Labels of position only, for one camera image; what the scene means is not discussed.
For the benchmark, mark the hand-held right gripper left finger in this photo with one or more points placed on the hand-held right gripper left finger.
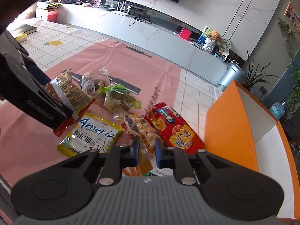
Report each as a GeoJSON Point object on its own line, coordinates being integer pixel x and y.
{"type": "Point", "coordinates": [136, 151]}

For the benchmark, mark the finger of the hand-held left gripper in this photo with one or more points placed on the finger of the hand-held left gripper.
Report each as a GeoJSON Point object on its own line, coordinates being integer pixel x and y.
{"type": "Point", "coordinates": [37, 71]}

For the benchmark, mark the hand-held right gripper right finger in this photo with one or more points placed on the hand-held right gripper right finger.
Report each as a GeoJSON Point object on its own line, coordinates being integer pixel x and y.
{"type": "Point", "coordinates": [159, 153]}

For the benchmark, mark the clear packet of orange snacks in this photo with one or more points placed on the clear packet of orange snacks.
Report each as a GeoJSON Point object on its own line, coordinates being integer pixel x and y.
{"type": "Point", "coordinates": [145, 131]}

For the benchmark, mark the red snack bag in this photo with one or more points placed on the red snack bag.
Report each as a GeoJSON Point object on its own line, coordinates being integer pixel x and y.
{"type": "Point", "coordinates": [174, 131]}

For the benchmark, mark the brown patterned snack packet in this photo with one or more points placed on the brown patterned snack packet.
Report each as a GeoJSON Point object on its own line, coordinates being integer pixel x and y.
{"type": "Point", "coordinates": [71, 91]}

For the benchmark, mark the yellow and white snack bag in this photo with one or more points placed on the yellow and white snack bag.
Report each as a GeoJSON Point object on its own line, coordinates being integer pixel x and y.
{"type": "Point", "coordinates": [93, 131]}

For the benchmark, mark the clear packet of dark snacks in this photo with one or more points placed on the clear packet of dark snacks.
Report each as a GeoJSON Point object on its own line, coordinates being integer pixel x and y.
{"type": "Point", "coordinates": [90, 82]}

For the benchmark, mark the green clear packet of nuts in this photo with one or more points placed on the green clear packet of nuts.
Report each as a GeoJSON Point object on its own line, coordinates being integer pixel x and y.
{"type": "Point", "coordinates": [117, 99]}

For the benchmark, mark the orange cardboard box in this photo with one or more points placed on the orange cardboard box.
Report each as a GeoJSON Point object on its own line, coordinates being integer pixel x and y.
{"type": "Point", "coordinates": [225, 126]}

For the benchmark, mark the yellow plastic box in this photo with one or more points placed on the yellow plastic box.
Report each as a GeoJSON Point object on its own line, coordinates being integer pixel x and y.
{"type": "Point", "coordinates": [21, 37]}

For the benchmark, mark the black book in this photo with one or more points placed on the black book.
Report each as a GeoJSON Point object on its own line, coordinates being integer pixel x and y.
{"type": "Point", "coordinates": [29, 29]}

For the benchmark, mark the red storage box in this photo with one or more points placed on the red storage box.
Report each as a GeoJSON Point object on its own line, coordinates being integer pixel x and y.
{"type": "Point", "coordinates": [53, 16]}

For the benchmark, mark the pink printed table mat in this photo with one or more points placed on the pink printed table mat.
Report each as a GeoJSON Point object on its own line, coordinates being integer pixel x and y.
{"type": "Point", "coordinates": [131, 75]}

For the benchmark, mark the white router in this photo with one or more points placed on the white router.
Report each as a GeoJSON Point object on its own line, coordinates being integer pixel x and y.
{"type": "Point", "coordinates": [120, 11]}

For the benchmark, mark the silver trash can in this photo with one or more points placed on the silver trash can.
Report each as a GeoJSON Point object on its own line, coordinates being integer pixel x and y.
{"type": "Point", "coordinates": [230, 76]}

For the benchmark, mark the white marble media cabinet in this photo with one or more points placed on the white marble media cabinet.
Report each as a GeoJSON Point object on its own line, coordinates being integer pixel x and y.
{"type": "Point", "coordinates": [140, 35]}

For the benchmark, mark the potted long-leaf plant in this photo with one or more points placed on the potted long-leaf plant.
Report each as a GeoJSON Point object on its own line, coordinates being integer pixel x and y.
{"type": "Point", "coordinates": [252, 77]}

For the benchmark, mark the pink red gift box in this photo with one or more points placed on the pink red gift box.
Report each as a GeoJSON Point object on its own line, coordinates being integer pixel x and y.
{"type": "Point", "coordinates": [185, 34]}

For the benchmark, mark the brown teddy bear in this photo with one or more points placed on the brown teddy bear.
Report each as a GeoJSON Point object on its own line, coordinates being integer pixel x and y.
{"type": "Point", "coordinates": [212, 39]}

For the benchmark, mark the blue water bottle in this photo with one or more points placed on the blue water bottle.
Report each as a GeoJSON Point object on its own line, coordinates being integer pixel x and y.
{"type": "Point", "coordinates": [277, 110]}

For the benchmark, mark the round paper fan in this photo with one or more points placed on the round paper fan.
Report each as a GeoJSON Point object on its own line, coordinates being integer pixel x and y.
{"type": "Point", "coordinates": [225, 45]}

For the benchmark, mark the hanging green vine plant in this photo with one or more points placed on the hanging green vine plant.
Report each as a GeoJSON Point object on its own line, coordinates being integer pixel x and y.
{"type": "Point", "coordinates": [287, 30]}

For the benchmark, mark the wall socket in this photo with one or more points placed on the wall socket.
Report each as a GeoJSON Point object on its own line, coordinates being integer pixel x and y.
{"type": "Point", "coordinates": [263, 89]}

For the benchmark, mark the framed wall picture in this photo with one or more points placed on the framed wall picture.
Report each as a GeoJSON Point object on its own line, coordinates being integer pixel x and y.
{"type": "Point", "coordinates": [293, 16]}

